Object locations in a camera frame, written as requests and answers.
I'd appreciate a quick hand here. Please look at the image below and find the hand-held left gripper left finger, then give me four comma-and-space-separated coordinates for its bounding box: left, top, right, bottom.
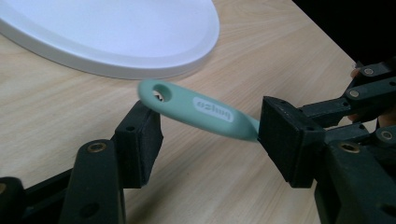
57, 100, 164, 224

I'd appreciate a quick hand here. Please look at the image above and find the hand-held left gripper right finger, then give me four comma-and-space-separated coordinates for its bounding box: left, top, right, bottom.
258, 95, 396, 224

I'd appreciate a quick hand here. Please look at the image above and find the teal white spatula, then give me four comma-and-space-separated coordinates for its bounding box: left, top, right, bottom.
137, 78, 261, 144

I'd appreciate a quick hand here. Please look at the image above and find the white round plate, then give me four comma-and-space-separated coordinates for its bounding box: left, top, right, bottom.
0, 0, 220, 80

